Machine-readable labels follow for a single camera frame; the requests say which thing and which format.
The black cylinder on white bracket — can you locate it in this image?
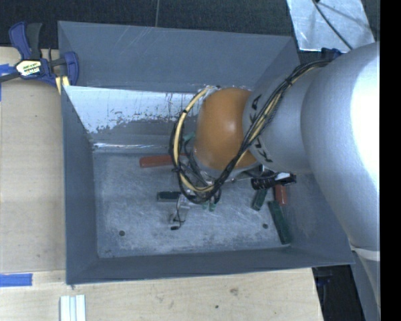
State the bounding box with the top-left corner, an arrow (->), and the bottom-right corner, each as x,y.
251,171 -> 297,191

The pale wood board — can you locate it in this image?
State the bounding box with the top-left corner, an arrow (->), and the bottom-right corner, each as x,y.
0,81 -> 68,274

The grey metal bin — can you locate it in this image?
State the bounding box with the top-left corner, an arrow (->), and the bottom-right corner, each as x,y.
57,21 -> 356,285

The red-brown flat block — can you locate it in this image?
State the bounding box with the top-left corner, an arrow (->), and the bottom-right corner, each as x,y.
273,183 -> 289,207
139,154 -> 188,169

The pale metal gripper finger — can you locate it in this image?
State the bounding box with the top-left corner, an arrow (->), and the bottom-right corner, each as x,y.
177,194 -> 192,215
168,212 -> 188,231

